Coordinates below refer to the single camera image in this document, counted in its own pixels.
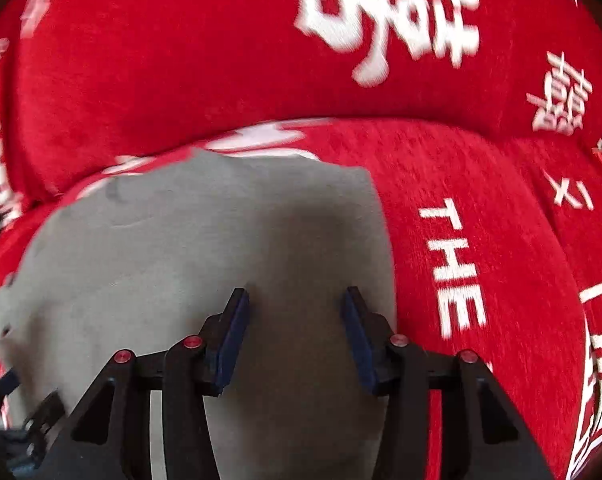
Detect grey fleece garment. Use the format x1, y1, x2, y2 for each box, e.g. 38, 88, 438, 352
0, 147, 399, 480

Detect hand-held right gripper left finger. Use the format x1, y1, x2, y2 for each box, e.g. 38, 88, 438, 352
31, 287, 252, 480

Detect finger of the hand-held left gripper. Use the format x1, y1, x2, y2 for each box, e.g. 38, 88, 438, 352
22, 391, 68, 448

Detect red printed sofa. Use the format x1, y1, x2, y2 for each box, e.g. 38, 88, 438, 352
0, 0, 602, 480

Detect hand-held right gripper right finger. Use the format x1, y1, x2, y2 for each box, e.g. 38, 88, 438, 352
342, 286, 554, 480

